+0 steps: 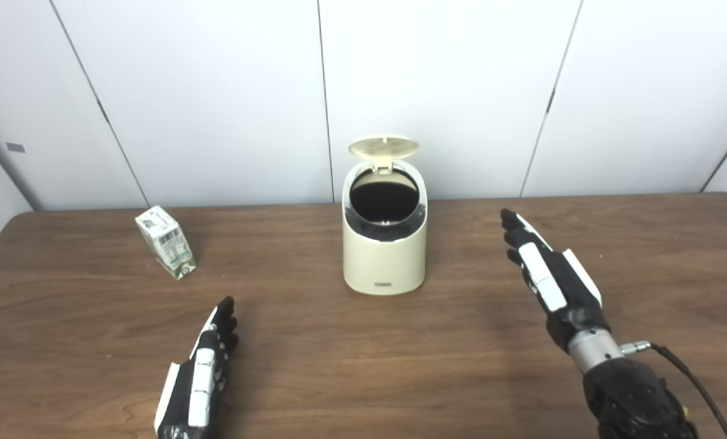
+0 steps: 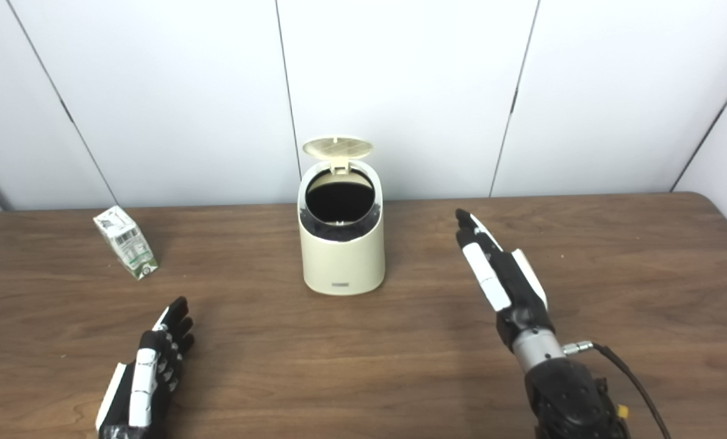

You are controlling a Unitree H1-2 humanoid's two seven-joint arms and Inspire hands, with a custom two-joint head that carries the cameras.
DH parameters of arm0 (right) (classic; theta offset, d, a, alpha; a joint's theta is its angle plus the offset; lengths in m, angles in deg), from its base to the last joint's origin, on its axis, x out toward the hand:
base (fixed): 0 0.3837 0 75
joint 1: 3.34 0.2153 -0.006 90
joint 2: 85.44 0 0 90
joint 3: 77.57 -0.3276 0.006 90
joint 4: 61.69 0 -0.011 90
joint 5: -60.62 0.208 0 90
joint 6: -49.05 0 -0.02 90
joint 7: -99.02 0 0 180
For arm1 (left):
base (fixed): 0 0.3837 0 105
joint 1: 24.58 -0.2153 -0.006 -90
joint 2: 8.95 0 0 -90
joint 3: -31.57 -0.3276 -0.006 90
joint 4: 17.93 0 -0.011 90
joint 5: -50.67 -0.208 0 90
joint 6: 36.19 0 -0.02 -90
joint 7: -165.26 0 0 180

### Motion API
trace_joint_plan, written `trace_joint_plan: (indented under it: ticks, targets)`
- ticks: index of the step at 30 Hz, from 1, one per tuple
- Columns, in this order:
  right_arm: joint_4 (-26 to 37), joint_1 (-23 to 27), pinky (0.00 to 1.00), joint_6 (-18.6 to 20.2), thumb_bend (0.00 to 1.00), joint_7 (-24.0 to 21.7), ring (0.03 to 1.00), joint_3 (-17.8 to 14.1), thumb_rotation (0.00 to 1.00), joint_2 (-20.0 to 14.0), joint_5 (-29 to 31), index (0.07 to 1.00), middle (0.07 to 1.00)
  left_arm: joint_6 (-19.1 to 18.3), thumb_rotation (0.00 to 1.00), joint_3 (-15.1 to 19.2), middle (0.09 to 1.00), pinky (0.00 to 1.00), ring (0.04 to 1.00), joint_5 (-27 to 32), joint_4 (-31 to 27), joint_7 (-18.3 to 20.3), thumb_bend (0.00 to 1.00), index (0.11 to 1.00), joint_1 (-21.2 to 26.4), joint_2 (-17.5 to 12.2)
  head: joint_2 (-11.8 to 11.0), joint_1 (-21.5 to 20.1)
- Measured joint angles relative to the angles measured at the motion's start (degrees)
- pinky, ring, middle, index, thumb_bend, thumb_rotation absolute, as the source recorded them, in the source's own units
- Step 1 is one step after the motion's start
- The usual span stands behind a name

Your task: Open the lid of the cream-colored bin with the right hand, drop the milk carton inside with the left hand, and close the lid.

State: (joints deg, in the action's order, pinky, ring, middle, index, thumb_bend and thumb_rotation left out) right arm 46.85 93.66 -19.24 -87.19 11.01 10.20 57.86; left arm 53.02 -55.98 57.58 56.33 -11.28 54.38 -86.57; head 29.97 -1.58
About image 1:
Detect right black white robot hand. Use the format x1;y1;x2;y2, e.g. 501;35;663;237
500;209;611;354

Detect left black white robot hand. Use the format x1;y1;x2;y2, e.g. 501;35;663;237
154;296;240;439

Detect white green milk carton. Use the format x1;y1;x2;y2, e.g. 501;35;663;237
135;205;198;280

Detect cream-colored bin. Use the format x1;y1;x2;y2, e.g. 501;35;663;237
342;135;429;296

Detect cream round bin lid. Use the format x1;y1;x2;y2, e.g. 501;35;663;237
348;135;420;176

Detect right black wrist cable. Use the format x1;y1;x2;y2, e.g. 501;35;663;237
620;340;727;439

